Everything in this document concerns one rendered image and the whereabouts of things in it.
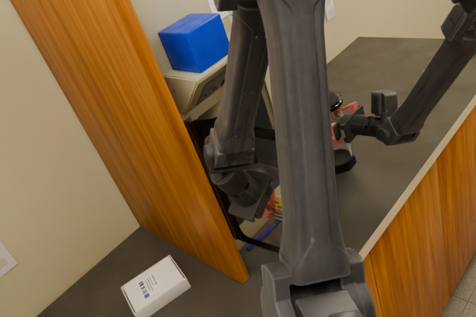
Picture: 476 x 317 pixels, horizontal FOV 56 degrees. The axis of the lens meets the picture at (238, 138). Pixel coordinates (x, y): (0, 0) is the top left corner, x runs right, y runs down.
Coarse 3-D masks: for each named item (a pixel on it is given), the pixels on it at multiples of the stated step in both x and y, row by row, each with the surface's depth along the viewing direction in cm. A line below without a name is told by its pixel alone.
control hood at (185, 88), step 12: (228, 36) 107; (168, 72) 99; (180, 72) 97; (192, 72) 95; (204, 72) 93; (216, 72) 95; (168, 84) 99; (180, 84) 96; (192, 84) 93; (204, 84) 95; (180, 96) 99; (192, 96) 96; (180, 108) 102; (192, 108) 102
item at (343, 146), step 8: (336, 104) 125; (336, 112) 127; (336, 120) 128; (344, 136) 131; (344, 144) 132; (336, 152) 132; (344, 152) 133; (352, 152) 136; (336, 160) 134; (344, 160) 134
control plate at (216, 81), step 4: (224, 72) 100; (216, 76) 98; (220, 76) 100; (224, 76) 102; (212, 80) 97; (216, 80) 100; (220, 80) 102; (208, 84) 97; (212, 84) 100; (216, 84) 102; (220, 84) 105; (204, 88) 97; (208, 88) 100; (212, 88) 103; (204, 92) 99; (208, 92) 102; (212, 92) 105; (200, 96) 100; (208, 96) 105; (200, 100) 103
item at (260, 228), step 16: (208, 128) 101; (256, 128) 92; (256, 144) 94; (272, 144) 91; (256, 160) 97; (272, 160) 94; (272, 176) 98; (224, 192) 114; (240, 224) 119; (256, 224) 114; (272, 224) 109; (256, 240) 118; (272, 240) 114
